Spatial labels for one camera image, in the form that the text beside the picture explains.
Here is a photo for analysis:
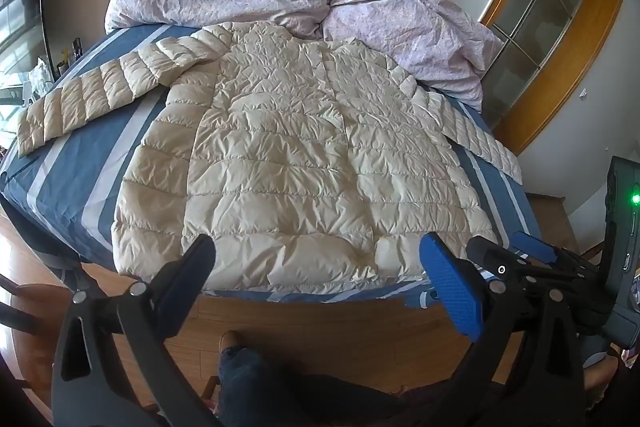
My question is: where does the bed with blue striped sheet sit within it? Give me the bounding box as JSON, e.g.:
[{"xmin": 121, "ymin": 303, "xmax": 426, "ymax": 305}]
[{"xmin": 0, "ymin": 24, "xmax": 546, "ymax": 310}]

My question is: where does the window with dark frame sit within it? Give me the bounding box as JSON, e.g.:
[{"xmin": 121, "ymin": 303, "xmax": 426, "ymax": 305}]
[{"xmin": 0, "ymin": 0, "xmax": 55, "ymax": 108}]

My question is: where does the wooden door with glass panes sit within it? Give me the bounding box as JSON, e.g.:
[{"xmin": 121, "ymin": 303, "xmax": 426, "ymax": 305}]
[{"xmin": 407, "ymin": 0, "xmax": 624, "ymax": 156}]

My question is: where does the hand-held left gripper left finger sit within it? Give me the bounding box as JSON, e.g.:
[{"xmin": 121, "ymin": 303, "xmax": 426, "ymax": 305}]
[{"xmin": 50, "ymin": 234, "xmax": 236, "ymax": 427}]

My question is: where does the cream quilted puffer jacket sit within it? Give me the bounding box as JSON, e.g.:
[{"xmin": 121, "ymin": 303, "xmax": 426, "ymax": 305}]
[{"xmin": 17, "ymin": 21, "xmax": 523, "ymax": 295}]

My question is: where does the wooden chair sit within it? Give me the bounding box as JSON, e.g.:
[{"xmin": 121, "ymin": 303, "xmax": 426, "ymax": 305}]
[{"xmin": 0, "ymin": 274, "xmax": 68, "ymax": 410}]

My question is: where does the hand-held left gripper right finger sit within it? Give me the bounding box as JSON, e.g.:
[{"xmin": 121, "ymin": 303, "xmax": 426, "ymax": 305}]
[{"xmin": 419, "ymin": 233, "xmax": 588, "ymax": 427}]

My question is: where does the person's leg in dark jeans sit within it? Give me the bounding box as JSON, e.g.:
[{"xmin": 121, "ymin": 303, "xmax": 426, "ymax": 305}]
[{"xmin": 216, "ymin": 346, "xmax": 466, "ymax": 427}]

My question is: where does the person's brown shoe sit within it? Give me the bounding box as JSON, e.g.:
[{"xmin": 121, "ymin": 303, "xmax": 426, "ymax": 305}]
[{"xmin": 220, "ymin": 330, "xmax": 247, "ymax": 359}]

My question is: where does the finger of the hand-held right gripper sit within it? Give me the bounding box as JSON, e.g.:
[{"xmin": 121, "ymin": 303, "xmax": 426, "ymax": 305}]
[
  {"xmin": 466, "ymin": 235, "xmax": 540, "ymax": 289},
  {"xmin": 510, "ymin": 230, "xmax": 607, "ymax": 304}
]

